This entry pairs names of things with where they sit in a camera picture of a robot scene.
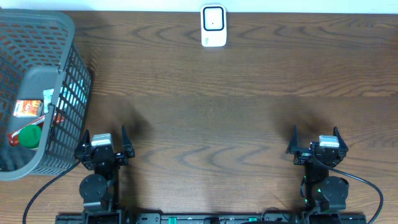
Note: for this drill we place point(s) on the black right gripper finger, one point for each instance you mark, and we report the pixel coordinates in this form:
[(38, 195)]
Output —
[(293, 143), (342, 144)]

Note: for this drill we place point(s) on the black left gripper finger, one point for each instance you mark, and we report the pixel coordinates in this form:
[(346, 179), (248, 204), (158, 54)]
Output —
[(85, 141), (127, 145)]

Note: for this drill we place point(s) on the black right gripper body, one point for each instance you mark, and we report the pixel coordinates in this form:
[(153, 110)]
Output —
[(303, 156)]

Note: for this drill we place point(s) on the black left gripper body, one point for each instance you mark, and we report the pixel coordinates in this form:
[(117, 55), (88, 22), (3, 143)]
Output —
[(117, 160)]

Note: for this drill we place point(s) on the green lid jar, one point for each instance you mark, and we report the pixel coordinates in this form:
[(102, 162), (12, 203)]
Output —
[(29, 136)]

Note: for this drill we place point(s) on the teal wet wipes pack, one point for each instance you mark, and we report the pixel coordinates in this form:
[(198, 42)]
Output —
[(47, 99)]

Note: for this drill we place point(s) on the orange Kleenex tissue pack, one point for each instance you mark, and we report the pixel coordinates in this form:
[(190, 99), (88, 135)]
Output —
[(28, 108)]

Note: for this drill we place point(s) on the orange snack bar wrapper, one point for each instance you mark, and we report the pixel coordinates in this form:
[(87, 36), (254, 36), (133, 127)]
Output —
[(13, 137)]

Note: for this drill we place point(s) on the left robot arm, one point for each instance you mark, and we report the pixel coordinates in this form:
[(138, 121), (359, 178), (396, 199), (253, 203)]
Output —
[(100, 190)]

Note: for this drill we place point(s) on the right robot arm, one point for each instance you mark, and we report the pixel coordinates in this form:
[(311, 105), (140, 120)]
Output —
[(325, 195)]

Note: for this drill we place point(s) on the white barcode scanner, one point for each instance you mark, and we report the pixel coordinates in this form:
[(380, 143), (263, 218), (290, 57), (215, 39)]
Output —
[(213, 25)]

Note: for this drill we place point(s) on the grey plastic mesh basket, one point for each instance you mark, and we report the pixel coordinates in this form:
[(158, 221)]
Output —
[(38, 53)]

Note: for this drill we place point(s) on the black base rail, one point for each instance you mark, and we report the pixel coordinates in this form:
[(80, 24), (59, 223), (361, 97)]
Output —
[(156, 218)]

